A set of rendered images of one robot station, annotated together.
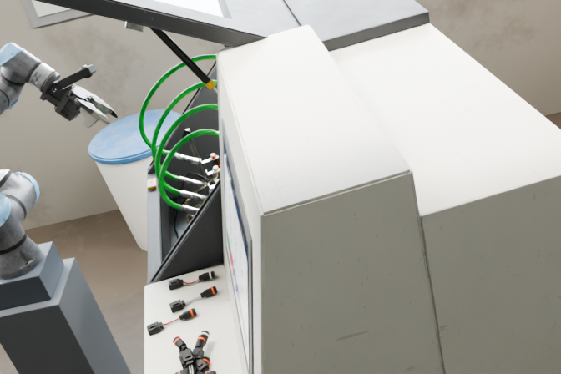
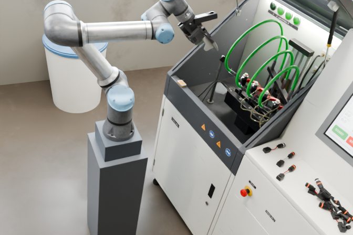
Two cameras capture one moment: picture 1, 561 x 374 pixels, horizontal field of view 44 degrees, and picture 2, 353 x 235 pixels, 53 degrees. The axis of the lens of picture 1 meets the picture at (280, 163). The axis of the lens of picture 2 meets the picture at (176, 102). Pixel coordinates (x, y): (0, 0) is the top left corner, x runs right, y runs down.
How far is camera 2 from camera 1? 1.60 m
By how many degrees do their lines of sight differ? 31
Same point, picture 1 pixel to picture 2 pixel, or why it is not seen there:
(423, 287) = not seen: outside the picture
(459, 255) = not seen: outside the picture
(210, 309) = (298, 164)
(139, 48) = not seen: outside the picture
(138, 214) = (72, 89)
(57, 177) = not seen: outside the picture
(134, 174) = (82, 65)
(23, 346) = (112, 183)
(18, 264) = (130, 132)
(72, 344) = (141, 180)
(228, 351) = (329, 188)
